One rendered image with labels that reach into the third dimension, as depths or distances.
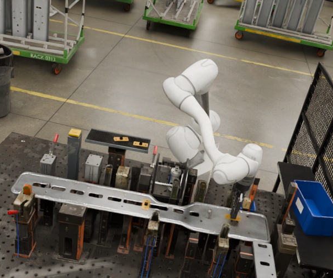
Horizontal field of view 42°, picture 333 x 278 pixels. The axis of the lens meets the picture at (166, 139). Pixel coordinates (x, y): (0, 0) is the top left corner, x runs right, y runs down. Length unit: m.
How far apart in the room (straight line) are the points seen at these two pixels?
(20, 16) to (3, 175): 3.69
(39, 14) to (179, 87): 4.18
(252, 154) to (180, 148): 0.85
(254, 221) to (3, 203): 1.47
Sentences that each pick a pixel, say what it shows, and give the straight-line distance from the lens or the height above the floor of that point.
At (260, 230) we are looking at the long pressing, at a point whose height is 1.00.
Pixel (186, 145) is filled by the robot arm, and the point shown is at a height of 1.04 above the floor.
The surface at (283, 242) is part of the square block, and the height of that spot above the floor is 1.06.
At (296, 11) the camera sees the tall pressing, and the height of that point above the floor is 0.67.
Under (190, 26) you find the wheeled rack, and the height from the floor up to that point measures 0.26.
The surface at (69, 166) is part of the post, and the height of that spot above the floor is 0.93.
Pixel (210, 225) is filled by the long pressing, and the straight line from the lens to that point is 2.29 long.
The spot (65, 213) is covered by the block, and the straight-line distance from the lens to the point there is 2.19.
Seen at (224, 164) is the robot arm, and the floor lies 1.44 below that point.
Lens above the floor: 2.50
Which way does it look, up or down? 31 degrees down
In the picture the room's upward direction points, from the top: 10 degrees clockwise
